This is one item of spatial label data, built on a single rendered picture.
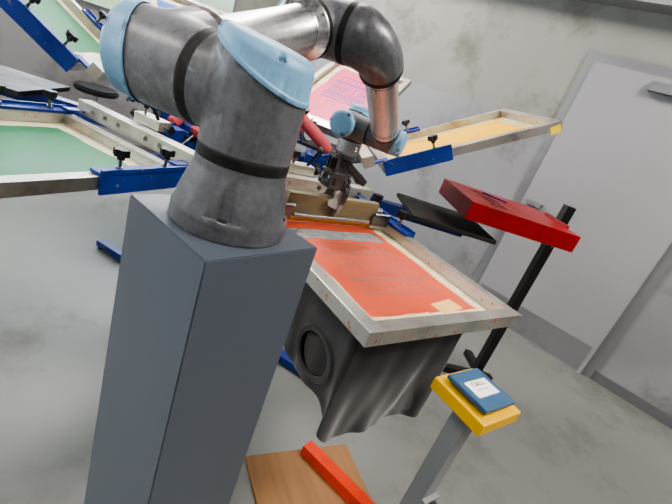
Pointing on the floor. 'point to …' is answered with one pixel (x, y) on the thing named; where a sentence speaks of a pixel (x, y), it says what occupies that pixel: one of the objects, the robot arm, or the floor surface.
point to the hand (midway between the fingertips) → (332, 210)
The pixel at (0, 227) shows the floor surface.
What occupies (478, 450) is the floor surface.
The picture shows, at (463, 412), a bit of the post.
